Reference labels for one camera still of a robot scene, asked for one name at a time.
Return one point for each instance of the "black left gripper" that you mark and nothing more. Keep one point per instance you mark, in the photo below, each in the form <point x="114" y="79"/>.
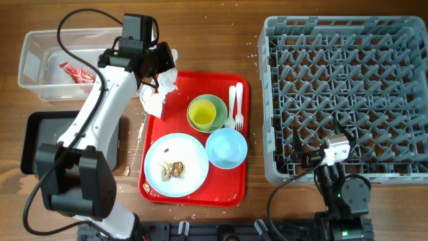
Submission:
<point x="167" y="61"/>

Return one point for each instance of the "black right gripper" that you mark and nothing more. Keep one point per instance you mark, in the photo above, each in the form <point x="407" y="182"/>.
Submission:
<point x="311" y="154"/>

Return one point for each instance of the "white napkin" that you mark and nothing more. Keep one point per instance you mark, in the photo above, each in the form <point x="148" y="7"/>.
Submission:
<point x="152" y="100"/>

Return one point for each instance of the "yellow cup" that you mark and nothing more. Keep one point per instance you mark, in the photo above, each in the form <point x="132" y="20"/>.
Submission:
<point x="202" y="113"/>

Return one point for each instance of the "green bowl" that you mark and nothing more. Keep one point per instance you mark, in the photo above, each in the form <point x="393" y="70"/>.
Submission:
<point x="221" y="109"/>

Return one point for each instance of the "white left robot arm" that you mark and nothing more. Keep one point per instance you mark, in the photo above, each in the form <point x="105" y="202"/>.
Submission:
<point x="74" y="177"/>

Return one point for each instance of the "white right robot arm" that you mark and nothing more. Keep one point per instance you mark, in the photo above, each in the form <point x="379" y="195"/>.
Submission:
<point x="346" y="197"/>

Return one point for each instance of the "grey dishwasher rack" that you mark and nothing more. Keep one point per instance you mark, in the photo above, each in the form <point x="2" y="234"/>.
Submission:
<point x="367" y="73"/>

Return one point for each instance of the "black waste tray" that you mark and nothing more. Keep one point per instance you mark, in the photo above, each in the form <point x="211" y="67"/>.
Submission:
<point x="47" y="127"/>

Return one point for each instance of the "red snack wrapper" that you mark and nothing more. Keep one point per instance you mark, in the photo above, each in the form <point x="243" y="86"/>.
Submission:
<point x="78" y="75"/>

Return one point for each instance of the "white plastic fork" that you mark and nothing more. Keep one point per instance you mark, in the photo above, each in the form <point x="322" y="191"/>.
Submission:
<point x="239" y="119"/>

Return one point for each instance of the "light blue plate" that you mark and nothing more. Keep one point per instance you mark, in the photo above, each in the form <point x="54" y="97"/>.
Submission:
<point x="183" y="148"/>

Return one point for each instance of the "white plastic spoon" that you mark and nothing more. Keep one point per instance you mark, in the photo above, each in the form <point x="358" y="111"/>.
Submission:
<point x="230" y="122"/>

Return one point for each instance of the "light blue bowl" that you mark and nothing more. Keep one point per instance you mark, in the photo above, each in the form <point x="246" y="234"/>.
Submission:
<point x="226" y="148"/>

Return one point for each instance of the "red plastic tray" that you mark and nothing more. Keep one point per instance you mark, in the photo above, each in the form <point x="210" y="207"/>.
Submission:
<point x="222" y="188"/>

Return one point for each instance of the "food scraps on plate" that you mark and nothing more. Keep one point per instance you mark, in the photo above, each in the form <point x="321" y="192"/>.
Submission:
<point x="170" y="169"/>

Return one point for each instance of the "food crumb on table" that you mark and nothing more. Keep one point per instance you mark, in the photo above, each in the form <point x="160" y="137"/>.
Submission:
<point x="127" y="171"/>

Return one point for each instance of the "food crumb on tray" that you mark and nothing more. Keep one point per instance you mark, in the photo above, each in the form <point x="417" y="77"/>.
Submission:
<point x="146" y="187"/>

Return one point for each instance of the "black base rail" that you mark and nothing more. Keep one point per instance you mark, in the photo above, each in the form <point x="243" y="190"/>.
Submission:
<point x="258" y="230"/>

